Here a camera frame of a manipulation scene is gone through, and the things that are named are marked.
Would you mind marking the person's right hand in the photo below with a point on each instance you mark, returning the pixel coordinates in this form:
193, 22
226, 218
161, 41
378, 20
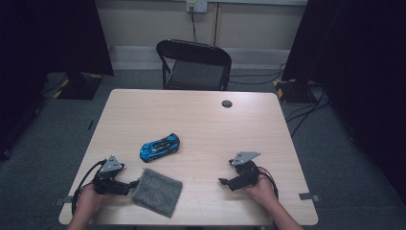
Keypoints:
263, 193

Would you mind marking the blue toy car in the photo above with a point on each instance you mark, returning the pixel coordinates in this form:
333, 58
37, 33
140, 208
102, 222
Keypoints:
159, 147

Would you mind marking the grey terry towel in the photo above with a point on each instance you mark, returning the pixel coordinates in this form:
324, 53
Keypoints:
158, 193

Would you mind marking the white wall socket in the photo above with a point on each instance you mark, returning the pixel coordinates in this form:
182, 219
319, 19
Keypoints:
200, 6

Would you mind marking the striped black stand base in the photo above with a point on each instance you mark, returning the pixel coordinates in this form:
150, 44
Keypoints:
295, 92
79, 87

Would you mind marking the person's left hand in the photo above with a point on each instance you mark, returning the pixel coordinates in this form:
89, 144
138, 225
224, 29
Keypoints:
91, 201

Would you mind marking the black curtain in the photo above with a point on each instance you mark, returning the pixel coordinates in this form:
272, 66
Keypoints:
48, 32
367, 64

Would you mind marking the grey tape strip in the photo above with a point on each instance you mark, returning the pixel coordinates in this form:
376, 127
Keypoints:
68, 200
308, 196

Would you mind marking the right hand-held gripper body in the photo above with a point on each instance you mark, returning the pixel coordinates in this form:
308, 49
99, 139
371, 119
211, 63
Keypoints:
247, 174

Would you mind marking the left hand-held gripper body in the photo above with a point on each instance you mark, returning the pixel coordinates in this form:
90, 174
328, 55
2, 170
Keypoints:
107, 183

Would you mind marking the black folding chair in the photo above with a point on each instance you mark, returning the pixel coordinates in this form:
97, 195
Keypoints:
194, 54

